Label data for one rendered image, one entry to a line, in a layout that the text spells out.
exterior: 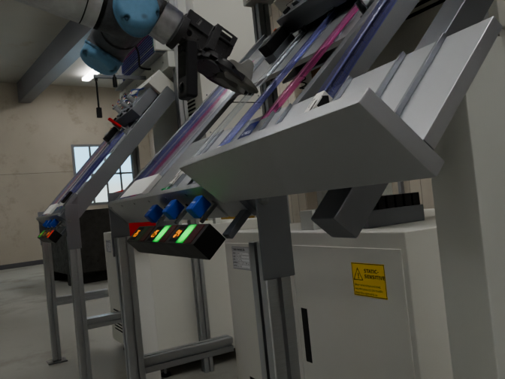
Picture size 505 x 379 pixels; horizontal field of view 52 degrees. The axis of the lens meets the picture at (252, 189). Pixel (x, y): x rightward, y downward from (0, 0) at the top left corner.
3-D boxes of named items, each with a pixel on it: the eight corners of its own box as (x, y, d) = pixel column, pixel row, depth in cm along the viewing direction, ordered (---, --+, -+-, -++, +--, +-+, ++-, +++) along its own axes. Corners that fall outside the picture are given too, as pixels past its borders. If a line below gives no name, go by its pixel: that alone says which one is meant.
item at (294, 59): (198, 181, 92) (192, 176, 91) (195, 182, 93) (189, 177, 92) (340, 10, 111) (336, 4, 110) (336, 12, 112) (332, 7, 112)
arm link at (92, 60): (86, 40, 88) (114, -9, 91) (72, 60, 98) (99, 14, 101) (126, 67, 91) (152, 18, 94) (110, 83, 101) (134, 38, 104)
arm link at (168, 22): (155, 25, 98) (142, 40, 105) (175, 40, 100) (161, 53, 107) (171, -5, 100) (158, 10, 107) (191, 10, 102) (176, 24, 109)
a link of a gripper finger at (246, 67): (271, 71, 110) (236, 46, 107) (261, 93, 109) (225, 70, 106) (264, 74, 113) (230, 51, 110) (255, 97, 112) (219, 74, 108)
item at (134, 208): (253, 216, 76) (219, 183, 73) (128, 223, 133) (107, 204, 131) (258, 210, 76) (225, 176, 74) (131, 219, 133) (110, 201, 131)
